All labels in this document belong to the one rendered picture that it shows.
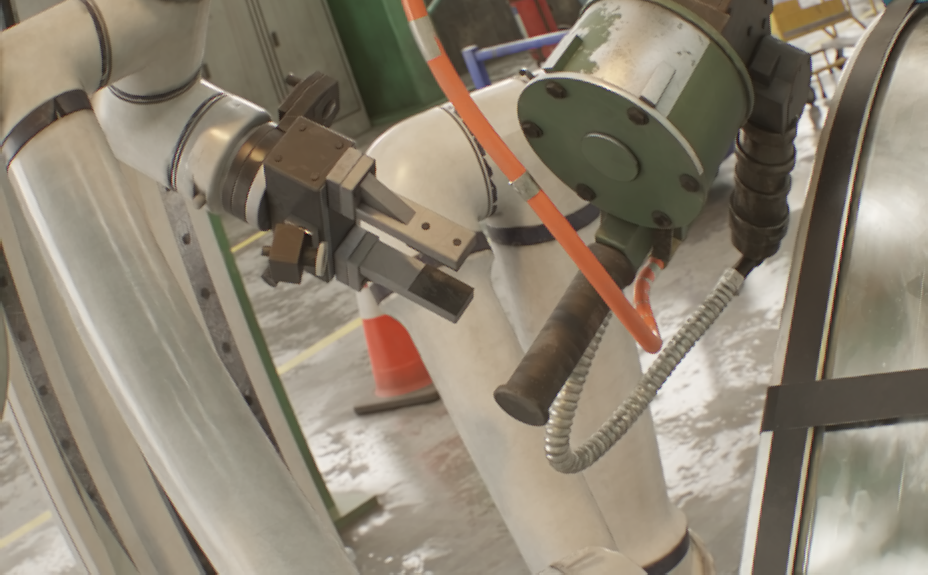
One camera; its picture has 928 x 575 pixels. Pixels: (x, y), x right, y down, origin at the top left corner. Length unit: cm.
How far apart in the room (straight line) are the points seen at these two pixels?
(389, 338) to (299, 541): 452
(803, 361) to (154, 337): 42
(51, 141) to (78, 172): 3
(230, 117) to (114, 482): 60
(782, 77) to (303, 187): 39
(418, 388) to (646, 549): 381
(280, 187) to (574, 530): 50
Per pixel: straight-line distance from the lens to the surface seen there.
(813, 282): 101
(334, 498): 473
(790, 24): 826
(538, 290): 157
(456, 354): 146
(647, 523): 172
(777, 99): 118
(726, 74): 106
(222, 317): 168
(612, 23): 105
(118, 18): 109
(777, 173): 123
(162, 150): 117
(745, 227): 127
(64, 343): 161
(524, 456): 146
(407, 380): 550
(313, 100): 117
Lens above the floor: 154
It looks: 13 degrees down
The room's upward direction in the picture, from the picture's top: 20 degrees counter-clockwise
